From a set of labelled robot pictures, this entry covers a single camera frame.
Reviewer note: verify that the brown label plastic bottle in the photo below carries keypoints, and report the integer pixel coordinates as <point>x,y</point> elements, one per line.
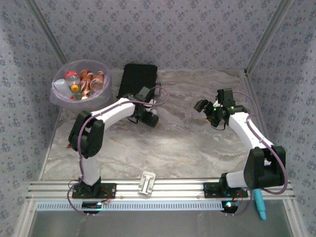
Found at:
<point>97,80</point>
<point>85,79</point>

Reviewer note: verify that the clear bottle with red label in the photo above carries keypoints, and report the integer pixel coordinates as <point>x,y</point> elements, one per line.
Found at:
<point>71,75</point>

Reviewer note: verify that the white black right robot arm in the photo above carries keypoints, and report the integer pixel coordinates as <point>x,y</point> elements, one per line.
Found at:
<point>242,128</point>

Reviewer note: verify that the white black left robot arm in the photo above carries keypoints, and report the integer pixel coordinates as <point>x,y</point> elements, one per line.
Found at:
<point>116,111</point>

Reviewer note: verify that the translucent plastic bin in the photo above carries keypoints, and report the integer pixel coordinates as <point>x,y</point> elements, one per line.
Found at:
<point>105,95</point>

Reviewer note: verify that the black hard case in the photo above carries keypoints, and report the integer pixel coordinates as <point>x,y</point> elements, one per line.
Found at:
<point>138,76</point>

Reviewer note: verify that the small lit controller board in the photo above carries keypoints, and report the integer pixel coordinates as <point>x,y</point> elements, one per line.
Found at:
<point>91,206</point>
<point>229,206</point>

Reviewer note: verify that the teal pen-shaped tool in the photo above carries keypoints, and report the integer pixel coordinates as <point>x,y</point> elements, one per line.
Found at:
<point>259,202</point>

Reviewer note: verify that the white plastic bracket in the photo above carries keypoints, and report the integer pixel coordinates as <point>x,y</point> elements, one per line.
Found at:
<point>147,184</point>

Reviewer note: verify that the aluminium mounting rail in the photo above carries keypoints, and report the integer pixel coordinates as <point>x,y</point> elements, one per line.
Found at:
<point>172,188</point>

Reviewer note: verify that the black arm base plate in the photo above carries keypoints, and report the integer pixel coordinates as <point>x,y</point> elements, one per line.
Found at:
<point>211,190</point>
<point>111,191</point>

